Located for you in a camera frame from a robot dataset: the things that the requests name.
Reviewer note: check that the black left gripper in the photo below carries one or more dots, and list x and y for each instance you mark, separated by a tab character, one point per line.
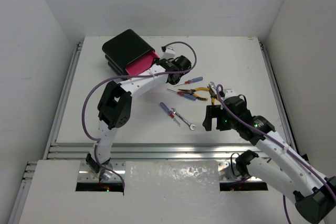
172	77

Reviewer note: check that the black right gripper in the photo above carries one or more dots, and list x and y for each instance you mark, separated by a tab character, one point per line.
211	112

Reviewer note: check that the blue screwdriver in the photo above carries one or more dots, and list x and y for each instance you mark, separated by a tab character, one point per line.
182	94
169	113
190	81

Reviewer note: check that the yellow cutting pliers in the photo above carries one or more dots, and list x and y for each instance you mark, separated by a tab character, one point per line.
213	95

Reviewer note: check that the yellow needle-nose pliers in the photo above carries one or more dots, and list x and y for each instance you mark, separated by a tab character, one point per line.
194	91

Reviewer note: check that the pink top drawer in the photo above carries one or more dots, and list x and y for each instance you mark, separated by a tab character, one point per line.
141	64

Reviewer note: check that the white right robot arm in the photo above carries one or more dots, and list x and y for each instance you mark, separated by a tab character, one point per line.
312	192

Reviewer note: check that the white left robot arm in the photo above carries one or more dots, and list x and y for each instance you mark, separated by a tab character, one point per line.
114	107

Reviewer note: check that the silver wrench lower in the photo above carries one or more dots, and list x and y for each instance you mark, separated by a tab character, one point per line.
191	126

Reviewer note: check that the silver wrench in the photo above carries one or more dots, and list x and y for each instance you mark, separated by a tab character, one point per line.
213	86
191	126

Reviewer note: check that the silver wrench upper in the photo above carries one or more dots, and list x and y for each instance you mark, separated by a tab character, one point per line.
213	86

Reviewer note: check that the black drawer cabinet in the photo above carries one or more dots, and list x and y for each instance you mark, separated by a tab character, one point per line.
124	49

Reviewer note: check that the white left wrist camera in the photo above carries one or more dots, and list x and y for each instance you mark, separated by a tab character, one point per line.
168	52

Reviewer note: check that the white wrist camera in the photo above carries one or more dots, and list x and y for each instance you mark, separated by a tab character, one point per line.
168	52
227	93

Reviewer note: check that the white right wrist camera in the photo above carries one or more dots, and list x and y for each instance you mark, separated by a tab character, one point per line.
227	93

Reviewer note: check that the aluminium rail frame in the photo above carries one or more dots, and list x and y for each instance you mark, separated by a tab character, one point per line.
157	151

